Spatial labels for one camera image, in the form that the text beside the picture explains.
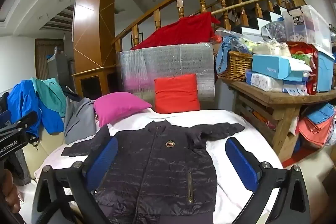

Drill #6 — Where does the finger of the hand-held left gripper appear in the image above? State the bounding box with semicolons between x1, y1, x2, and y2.
0;111;38;135

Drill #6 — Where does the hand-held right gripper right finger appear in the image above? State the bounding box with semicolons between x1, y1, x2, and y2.
225;137;311;224

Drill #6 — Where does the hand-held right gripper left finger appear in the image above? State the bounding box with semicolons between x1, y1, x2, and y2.
31;136;118;224

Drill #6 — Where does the dark quilted jacket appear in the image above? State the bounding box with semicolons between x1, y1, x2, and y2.
61;120;246;224

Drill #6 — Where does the person's left hand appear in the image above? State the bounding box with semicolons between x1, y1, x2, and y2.
0;169;21;214

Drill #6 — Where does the blue jacket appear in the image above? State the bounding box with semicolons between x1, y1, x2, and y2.
7;80;65;135

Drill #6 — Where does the beige sofa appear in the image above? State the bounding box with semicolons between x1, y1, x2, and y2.
16;132;66;180

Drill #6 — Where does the teal shirt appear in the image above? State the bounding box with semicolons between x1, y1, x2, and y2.
30;77;67;117

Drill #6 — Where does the red floor mat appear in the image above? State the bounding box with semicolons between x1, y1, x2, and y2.
282;145;323;169

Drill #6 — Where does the pink pillow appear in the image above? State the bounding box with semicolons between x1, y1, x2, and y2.
94;92;153;128

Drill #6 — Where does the grey cabinet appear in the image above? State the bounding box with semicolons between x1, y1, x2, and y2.
47;47;74;88

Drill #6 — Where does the wooden table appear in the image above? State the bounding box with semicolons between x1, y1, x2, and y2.
219;74;336;163

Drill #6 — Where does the white pink blanket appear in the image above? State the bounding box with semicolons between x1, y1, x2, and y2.
20;108;284;224

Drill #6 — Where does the stack of folded cloths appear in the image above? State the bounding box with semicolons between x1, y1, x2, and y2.
298;102;336;147

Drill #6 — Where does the white printed tissue pack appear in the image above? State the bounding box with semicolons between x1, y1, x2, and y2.
246;70;285;92

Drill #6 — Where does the white blue printed pack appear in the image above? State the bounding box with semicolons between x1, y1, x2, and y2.
283;81;309;96

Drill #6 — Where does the red pillow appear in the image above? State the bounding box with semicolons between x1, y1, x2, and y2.
154;73;201;115

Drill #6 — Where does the wicker basket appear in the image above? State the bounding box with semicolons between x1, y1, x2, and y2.
216;51;254;81

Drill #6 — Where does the light blue cardboard box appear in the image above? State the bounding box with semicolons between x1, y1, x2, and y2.
251;54;313;81

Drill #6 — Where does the blue cloth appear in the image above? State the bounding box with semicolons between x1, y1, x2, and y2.
217;35;252;74

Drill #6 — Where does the cream filled plastic bag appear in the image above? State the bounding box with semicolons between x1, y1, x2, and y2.
252;39;292;58

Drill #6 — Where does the blue plastic bin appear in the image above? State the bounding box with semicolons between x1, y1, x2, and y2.
314;47;336;93

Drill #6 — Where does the silver foil panel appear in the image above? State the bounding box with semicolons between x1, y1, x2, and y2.
116;42;216;109

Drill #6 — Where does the wooden pillar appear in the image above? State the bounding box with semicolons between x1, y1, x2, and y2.
71;0;121;98

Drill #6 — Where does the red printed bag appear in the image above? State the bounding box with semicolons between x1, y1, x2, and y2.
285;41;319;95

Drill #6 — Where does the dark patterned plastic bag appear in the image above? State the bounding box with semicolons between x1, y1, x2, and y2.
261;21;288;42

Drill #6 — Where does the black white staircase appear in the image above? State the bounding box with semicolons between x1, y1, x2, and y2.
231;4;289;33

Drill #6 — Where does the dark red cloth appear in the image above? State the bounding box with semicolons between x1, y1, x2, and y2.
130;12;221;51

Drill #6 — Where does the clear plastic storage box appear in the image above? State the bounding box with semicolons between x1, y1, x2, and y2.
281;5;334;54

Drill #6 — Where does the wooden stair railing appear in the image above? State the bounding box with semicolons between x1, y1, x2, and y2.
112;0;307;52

